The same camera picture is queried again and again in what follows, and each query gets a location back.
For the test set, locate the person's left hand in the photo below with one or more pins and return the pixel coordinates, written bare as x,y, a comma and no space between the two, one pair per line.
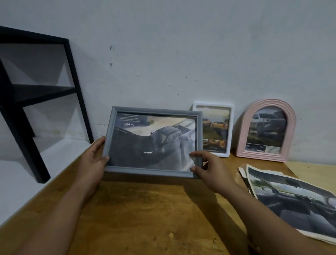
90,165

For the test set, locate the person's right hand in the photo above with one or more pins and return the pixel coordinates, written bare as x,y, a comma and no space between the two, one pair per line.
214,174

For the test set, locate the person's right thumb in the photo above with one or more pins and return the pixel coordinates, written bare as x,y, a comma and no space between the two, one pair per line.
197,170

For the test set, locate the person's left thumb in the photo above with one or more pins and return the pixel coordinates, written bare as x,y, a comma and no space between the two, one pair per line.
101,160

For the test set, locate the grey picture frame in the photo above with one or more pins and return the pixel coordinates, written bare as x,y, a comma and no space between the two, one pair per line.
153,141

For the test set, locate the person's right forearm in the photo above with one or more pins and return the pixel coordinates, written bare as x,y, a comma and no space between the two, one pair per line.
275,223

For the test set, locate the person's left forearm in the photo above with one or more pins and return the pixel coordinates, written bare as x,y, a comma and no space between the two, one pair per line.
56,218

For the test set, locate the paper sheet under photo print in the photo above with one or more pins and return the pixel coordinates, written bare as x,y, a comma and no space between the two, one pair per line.
245,178

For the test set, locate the black metal shelf stand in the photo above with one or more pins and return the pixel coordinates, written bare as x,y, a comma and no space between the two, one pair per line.
31,99

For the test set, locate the car interior photo print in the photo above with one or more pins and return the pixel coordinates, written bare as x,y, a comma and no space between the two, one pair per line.
291,199

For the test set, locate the white picture frame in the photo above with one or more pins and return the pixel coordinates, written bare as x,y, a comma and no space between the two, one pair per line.
216,128

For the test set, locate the pink arched picture frame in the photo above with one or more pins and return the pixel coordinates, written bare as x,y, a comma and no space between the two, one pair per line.
266,130

